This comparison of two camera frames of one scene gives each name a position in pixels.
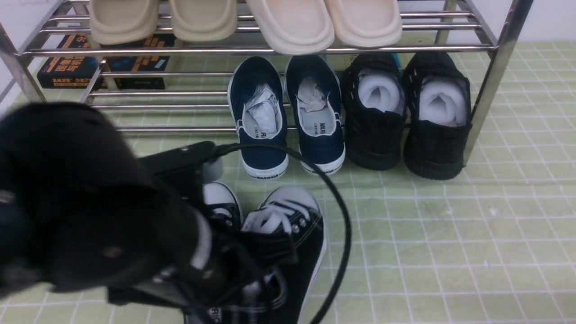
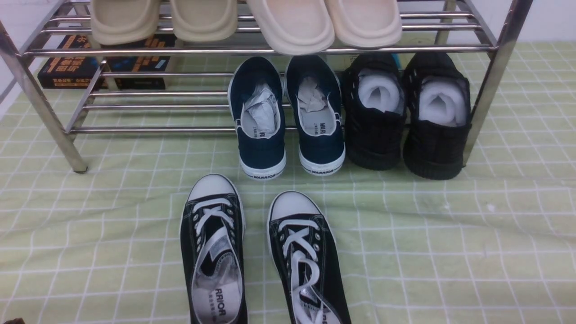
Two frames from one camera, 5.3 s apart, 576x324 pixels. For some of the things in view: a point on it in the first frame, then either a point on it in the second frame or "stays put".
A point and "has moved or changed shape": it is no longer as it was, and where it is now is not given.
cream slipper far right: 366,23 stays put
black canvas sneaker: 281,296 has moved or changed shape
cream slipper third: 297,27 stays put
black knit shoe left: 375,94 stays put
